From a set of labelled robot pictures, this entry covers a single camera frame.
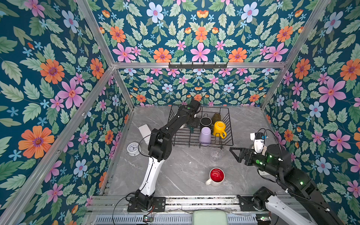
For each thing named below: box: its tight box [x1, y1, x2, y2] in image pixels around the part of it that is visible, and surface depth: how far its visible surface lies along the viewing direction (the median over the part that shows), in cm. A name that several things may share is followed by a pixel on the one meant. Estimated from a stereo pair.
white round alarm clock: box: [126, 142, 142, 157], surface depth 93 cm
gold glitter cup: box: [211, 112, 221, 125], surface depth 105 cm
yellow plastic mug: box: [212, 120, 227, 140], surface depth 95 cm
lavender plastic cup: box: [198, 126, 212, 146], surface depth 90 cm
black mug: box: [200, 113, 213, 128], surface depth 97 cm
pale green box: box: [192, 209, 228, 225], surface depth 69 cm
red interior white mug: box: [205, 167, 225, 187], surface depth 80 cm
